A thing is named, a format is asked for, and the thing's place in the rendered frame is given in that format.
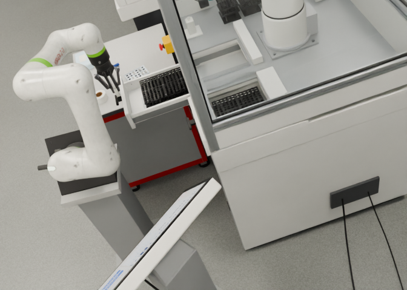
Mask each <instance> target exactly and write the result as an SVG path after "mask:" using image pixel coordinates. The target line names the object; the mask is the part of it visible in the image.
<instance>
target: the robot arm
mask: <svg viewBox="0 0 407 290"><path fill-rule="evenodd" d="M78 50H83V51H85V54H86V55H87V57H88V59H89V61H90V63H91V64H92V65H93V66H95V68H96V70H97V73H96V74H94V78H95V79H96V80H98V81H99V82H100V83H101V84H102V85H103V86H104V87H105V88H106V89H107V90H108V89H111V90H112V92H113V93H116V96H117V97H119V96H121V94H120V88H119V85H121V80H120V76H119V71H120V68H119V66H117V67H114V65H112V64H111V62H110V60H109V58H110V55H109V54H108V51H107V49H106V48H105V45H104V43H103V41H102V38H101V33H100V30H99V29H98V28H97V26H95V25H94V24H91V23H84V24H81V25H78V26H75V27H72V28H68V29H63V30H56V31H54V32H52V33H51V34H50V35H49V37H48V39H47V41H46V44H45V45H44V47H43V48H42V50H41V51H40V52H39V53H38V54H37V55H36V56H34V57H33V58H31V59H30V60H29V61H28V62H27V63H26V64H25V65H24V66H23V67H22V68H21V69H20V70H19V71H18V72H17V74H16V75H15V77H14V79H13V90H14V92H15V94H16V95H17V96H18V97H19V98H20V99H22V100H24V101H27V102H35V101H40V100H44V99H49V98H53V97H62V98H64V99H65V100H66V101H67V102H68V104H69V106H70V108H71V110H72V113H73V115H74V117H75V119H76V122H77V124H78V127H79V129H80V132H81V135H82V138H83V141H84V143H83V142H75V143H72V144H70V145H69V146H68V147H67V148H65V149H63V150H61V149H57V150H55V153H54V154H53V155H52V156H51V157H50V158H49V160H48V164H47V165H40V166H38V171H39V170H47V169H48V172H49V173H50V175H51V176H52V178H54V179H55V180H57V181H60V182H68V181H72V180H78V179H87V178H94V177H104V176H110V175H112V174H114V173H115V172H116V171H117V170H118V168H119V166H120V163H121V158H120V155H119V153H118V151H117V149H116V148H115V146H114V144H113V142H112V140H111V138H110V136H109V133H108V131H107V129H106V126H105V124H104V120H103V118H102V115H101V111H100V109H99V105H98V100H97V97H96V92H95V88H94V81H93V76H92V73H91V71H90V70H89V69H88V68H87V67H86V66H84V65H82V64H79V63H70V64H65V65H60V66H59V64H60V63H61V60H62V59H63V58H64V57H65V55H66V54H68V53H71V52H74V51H78ZM114 69H115V71H116V74H117V82H116V80H115V78H114V76H113V71H114ZM99 75H100V76H103V77H104V78H105V80H106V81H107V83H108V84H107V83H106V82H105V81H104V80H103V79H102V78H101V77H100V76H99ZM108 76H110V77H111V80H112V81H113V83H114V85H112V83H111V82H110V80H109V78H108Z"/></svg>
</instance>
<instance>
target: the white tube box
mask: <svg viewBox="0 0 407 290"><path fill-rule="evenodd" d="M139 68H141V70H142V71H139ZM145 70H146V71H147V73H145ZM133 72H135V75H134V74H133ZM142 72H144V75H146V74H150V72H149V71H148V70H147V69H146V68H145V66H144V65H142V66H140V67H138V68H136V69H134V70H133V71H131V72H129V73H127V74H125V75H124V77H125V79H126V81H130V80H132V79H133V78H132V77H134V78H138V77H141V76H144V75H142Z"/></svg>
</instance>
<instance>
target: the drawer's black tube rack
mask: <svg viewBox="0 0 407 290"><path fill-rule="evenodd" d="M179 68H180V67H178V68H175V69H172V70H170V71H166V72H164V73H161V74H157V75H155V76H152V77H149V78H146V79H144V80H143V81H142V82H143V83H144V82H145V83H144V88H145V92H146V95H147V99H148V100H147V101H148V104H146V108H149V107H152V106H154V105H157V104H161V103H163V102H166V101H169V100H172V99H175V98H177V97H180V96H183V95H186V94H189V92H188V88H187V85H186V83H185V80H184V77H183V74H182V71H181V70H180V69H179ZM176 71H177V72H176ZM165 73H166V74H167V75H166V74H165ZM151 78H152V79H151ZM147 79H148V80H147ZM151 80H152V81H151ZM148 81H149V82H148Z"/></svg>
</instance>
